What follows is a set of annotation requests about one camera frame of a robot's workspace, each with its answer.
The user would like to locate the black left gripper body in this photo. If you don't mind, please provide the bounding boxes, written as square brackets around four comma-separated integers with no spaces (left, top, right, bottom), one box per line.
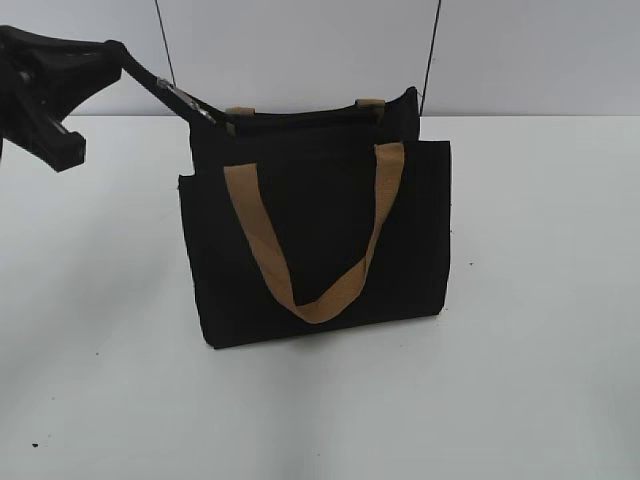
[1,25,121,145]

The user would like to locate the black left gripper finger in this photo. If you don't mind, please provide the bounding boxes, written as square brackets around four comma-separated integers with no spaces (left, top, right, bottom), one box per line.
[102,40,229,131]
[29,112,86,173]

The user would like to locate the black tote bag tan handles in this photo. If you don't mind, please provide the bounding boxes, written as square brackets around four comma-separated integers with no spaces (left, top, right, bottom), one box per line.
[179,88,451,349]

